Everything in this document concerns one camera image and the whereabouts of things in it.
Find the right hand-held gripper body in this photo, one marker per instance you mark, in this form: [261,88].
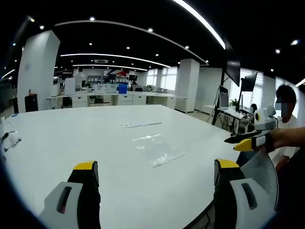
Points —
[265,120]

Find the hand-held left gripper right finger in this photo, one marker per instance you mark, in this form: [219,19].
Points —
[236,202]

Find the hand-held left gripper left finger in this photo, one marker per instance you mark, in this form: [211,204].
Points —
[71,202]

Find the clear plastic resealable bag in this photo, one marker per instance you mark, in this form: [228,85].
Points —
[158,150]

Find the person's right hand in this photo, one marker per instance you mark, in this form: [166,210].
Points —
[280,139]

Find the white office desk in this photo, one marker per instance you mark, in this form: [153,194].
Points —
[228,114]

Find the grey mesh chair back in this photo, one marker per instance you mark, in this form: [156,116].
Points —
[261,171]

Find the green potted plant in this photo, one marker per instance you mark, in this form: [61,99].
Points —
[234,103]

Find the black stand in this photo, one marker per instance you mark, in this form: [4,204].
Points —
[216,107]

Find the silver desktop monitor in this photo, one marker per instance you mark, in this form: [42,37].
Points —
[224,97]

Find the large black hanging screen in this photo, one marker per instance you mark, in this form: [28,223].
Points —
[233,70]

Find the small white device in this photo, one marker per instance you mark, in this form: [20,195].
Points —
[13,138]

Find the flat white strip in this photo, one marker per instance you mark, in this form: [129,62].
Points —
[140,124]

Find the white box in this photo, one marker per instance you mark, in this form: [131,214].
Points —
[55,90]

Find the long white counter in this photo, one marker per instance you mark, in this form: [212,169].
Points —
[124,99]

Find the white upright appliance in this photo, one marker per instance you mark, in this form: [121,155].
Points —
[70,86]

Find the white storage bin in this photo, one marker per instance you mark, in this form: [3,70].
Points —
[98,88]
[111,88]

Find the long ceiling light strip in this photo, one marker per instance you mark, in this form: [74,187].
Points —
[202,21]

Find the blue storage box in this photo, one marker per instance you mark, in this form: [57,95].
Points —
[122,88]

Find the ceiling air vent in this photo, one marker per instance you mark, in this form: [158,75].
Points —
[101,61]

